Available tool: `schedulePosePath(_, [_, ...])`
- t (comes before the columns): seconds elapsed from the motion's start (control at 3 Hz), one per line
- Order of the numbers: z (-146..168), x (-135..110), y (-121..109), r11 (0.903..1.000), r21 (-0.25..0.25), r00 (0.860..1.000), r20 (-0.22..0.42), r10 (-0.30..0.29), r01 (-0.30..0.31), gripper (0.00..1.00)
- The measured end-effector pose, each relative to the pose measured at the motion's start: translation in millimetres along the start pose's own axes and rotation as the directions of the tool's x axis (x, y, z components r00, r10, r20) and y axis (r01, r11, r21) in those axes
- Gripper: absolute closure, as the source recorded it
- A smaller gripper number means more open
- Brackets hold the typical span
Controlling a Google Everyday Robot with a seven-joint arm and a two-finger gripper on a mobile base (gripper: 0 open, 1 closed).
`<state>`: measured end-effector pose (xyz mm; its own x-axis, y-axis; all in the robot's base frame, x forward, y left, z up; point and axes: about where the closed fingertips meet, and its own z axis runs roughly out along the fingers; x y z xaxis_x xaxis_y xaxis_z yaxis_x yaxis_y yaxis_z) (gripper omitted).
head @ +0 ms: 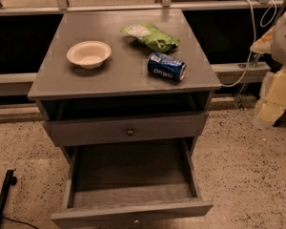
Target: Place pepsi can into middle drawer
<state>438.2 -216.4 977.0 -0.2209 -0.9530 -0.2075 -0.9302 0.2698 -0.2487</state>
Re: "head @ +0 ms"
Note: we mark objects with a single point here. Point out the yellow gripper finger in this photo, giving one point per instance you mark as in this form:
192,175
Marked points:
272,103
263,44

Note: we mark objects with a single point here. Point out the blue pepsi can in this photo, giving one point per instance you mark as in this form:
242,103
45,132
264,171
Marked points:
166,66

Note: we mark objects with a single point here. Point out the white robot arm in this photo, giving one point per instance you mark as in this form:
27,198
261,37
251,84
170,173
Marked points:
278,46

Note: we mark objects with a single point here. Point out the grey wooden drawer cabinet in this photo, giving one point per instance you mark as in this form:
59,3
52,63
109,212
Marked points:
122,85

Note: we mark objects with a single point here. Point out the open grey bottom drawer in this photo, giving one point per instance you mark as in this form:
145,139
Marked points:
130,182

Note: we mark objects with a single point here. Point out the closed grey upper drawer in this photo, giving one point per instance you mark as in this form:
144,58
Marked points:
124,129

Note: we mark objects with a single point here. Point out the diagonal metal rod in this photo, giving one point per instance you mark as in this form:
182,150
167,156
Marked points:
243,86

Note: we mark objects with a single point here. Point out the green chip bag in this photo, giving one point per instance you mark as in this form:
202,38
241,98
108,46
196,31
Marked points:
152,36

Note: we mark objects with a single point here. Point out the white paper bowl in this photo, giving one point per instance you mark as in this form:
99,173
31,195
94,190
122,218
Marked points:
89,54

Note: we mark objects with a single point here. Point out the black floor stand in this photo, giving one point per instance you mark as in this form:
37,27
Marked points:
9,180

